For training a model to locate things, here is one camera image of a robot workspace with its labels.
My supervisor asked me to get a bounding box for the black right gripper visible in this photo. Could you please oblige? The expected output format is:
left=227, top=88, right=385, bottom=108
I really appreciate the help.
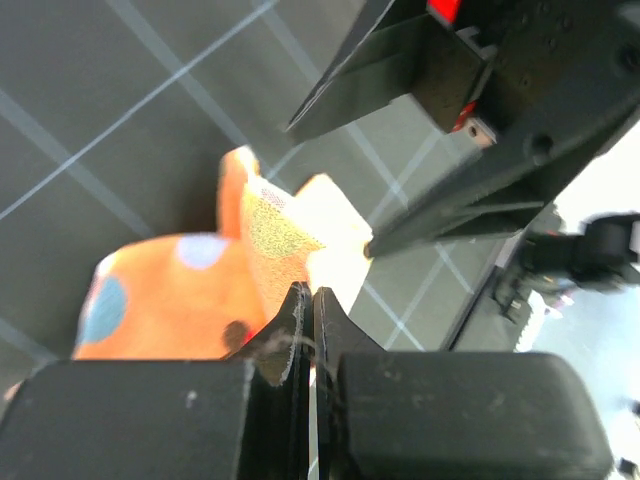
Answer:
left=409, top=0, right=640, bottom=201

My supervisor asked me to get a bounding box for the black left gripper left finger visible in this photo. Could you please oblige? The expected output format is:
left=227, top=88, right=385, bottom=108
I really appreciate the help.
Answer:
left=1, top=283, right=312, bottom=479

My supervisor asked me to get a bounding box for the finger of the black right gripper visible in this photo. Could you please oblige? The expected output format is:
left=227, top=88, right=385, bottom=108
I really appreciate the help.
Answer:
left=364, top=165, right=547, bottom=258
left=286, top=1, right=490, bottom=143

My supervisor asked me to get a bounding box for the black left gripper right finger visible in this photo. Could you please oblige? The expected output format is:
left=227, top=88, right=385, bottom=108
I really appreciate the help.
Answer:
left=313, top=288, right=614, bottom=479

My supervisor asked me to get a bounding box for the orange towel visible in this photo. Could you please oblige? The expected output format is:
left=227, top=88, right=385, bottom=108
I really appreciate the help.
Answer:
left=72, top=146, right=372, bottom=360

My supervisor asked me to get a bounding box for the red plastic bin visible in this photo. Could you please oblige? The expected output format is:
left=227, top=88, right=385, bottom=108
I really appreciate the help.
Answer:
left=427, top=0, right=462, bottom=24

